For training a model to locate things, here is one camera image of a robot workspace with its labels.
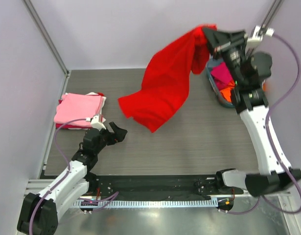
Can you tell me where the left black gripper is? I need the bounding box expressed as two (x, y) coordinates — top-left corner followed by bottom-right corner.
(94, 122), (126, 154)

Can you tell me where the red t shirt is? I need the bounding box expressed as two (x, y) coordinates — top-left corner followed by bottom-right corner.
(118, 24), (217, 133)

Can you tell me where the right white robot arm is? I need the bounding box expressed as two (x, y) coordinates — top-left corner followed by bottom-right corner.
(203, 28), (301, 197)

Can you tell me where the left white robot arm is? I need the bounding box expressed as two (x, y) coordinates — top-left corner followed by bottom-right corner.
(17, 122), (128, 235)

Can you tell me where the magenta t shirt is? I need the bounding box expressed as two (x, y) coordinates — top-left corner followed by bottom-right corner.
(211, 62), (235, 90)

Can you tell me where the blue laundry basket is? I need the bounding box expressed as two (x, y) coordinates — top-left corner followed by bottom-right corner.
(205, 58), (234, 108)

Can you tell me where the folded pink t shirt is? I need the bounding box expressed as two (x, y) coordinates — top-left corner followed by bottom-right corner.
(54, 93), (103, 127)

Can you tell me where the orange t shirt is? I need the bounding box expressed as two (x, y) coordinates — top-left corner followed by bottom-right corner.
(220, 80), (235, 103)

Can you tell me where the folded crimson t shirt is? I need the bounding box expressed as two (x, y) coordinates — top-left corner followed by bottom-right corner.
(55, 92), (104, 130)

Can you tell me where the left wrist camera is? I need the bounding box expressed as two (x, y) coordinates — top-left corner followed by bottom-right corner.
(86, 114), (106, 130)

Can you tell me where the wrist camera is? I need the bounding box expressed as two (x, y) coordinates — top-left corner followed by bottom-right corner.
(247, 25), (275, 47)
(86, 114), (106, 130)

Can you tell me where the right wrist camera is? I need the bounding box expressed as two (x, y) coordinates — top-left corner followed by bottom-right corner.
(247, 25), (275, 47)

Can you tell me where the right aluminium frame post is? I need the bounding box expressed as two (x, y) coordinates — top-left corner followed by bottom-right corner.
(261, 0), (284, 28)

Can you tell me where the aluminium frame post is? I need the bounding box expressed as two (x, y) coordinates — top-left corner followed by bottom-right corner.
(261, 0), (284, 28)
(22, 0), (69, 76)

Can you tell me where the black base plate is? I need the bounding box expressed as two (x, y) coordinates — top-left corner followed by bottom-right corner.
(85, 173), (243, 201)

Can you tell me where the white slotted cable duct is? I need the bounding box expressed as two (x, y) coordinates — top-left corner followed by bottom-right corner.
(71, 198), (218, 210)

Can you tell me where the aluminium front rail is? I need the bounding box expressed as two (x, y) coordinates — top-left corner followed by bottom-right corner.
(24, 177), (293, 200)

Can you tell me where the left aluminium frame post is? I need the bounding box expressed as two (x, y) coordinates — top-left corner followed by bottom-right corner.
(22, 0), (69, 76)

